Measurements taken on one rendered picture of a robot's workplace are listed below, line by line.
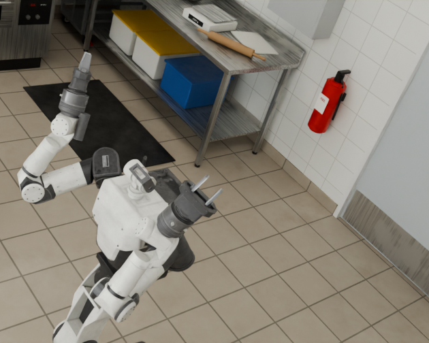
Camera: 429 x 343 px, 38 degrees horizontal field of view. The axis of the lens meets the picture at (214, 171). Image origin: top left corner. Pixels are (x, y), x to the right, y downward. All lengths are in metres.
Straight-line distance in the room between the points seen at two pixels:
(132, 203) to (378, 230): 2.89
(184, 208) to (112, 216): 0.45
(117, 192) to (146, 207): 0.11
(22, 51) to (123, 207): 3.42
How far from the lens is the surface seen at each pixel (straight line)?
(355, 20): 4.60
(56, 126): 2.17
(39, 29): 5.38
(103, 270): 2.38
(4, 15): 5.17
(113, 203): 2.15
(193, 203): 1.74
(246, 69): 4.46
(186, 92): 4.97
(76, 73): 2.15
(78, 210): 4.15
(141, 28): 5.55
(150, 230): 1.82
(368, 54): 4.53
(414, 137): 4.43
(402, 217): 4.60
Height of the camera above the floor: 2.71
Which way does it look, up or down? 34 degrees down
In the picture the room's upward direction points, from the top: 20 degrees clockwise
